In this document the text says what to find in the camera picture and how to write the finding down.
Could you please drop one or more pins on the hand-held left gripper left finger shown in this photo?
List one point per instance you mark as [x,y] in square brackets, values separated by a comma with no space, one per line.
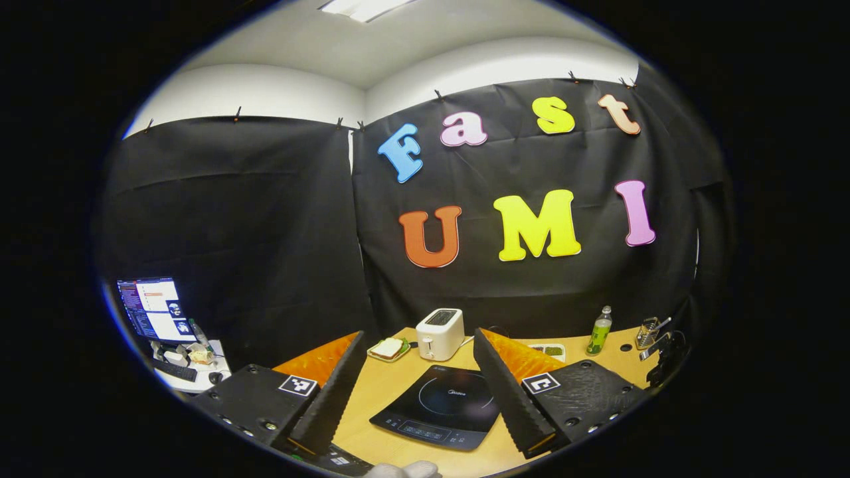
[335,392]

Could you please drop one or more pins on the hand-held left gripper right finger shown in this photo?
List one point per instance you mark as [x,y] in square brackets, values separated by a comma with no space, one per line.
[508,395]

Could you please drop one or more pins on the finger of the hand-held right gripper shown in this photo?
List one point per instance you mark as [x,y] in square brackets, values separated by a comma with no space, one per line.
[671,362]

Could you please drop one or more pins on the black induction cooktop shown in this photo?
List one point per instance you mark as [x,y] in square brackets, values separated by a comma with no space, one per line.
[431,405]

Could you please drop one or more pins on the white divided dish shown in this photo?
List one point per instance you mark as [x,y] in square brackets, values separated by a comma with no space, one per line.
[558,358]

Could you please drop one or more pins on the small rectangular plate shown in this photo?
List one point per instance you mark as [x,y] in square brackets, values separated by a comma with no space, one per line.
[390,360]

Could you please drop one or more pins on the pile of green beans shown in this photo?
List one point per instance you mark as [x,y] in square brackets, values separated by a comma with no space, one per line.
[554,350]

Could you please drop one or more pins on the sandwich with lettuce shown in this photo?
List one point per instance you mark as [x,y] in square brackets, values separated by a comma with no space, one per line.
[387,348]

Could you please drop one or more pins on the green label drink bottle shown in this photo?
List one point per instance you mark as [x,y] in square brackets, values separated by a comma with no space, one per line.
[599,338]

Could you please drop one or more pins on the white toaster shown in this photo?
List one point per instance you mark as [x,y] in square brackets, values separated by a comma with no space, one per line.
[438,338]

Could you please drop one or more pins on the black computer mouse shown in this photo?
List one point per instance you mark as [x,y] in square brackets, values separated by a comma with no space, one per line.
[216,378]

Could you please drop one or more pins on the white side desk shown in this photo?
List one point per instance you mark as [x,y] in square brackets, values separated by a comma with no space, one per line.
[196,387]

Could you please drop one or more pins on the small clear plastic bottle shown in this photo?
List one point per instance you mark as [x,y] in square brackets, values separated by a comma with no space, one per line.
[199,334]

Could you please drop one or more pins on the black keyboard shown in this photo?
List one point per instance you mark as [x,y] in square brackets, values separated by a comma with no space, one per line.
[176,370]

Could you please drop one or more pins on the computer monitor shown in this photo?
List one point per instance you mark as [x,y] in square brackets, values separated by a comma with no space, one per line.
[156,309]

